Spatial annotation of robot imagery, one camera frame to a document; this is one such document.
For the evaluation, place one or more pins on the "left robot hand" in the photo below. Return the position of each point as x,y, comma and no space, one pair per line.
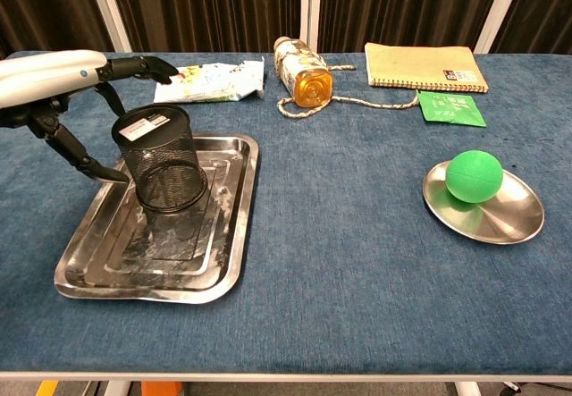
40,76

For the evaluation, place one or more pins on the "black mesh pen cup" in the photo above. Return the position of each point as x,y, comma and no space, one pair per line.
165,172

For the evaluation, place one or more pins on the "green foam ball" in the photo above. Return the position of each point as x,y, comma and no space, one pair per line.
473,176

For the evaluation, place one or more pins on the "dark brown curtain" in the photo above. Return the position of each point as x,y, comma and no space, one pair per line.
545,7
44,7
205,7
402,7

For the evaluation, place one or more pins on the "white snack packet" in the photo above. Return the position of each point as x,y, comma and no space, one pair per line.
214,83

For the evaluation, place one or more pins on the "rectangular stainless steel tray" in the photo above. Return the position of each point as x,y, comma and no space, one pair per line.
223,257

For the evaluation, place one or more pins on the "amber tea bottle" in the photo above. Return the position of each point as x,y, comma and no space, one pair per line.
308,78

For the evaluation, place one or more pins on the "white table leg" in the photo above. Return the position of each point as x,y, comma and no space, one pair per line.
468,389
117,388

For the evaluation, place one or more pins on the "orange floor object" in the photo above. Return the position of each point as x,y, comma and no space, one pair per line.
161,389

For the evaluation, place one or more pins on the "tan spiral notebook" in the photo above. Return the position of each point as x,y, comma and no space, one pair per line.
415,65

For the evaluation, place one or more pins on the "green sachet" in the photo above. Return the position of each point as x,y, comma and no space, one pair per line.
449,107

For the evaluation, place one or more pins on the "round stainless steel plate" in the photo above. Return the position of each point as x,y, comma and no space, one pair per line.
514,217

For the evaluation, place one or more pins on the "white divider post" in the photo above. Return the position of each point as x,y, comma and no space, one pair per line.
109,7
311,7
500,11

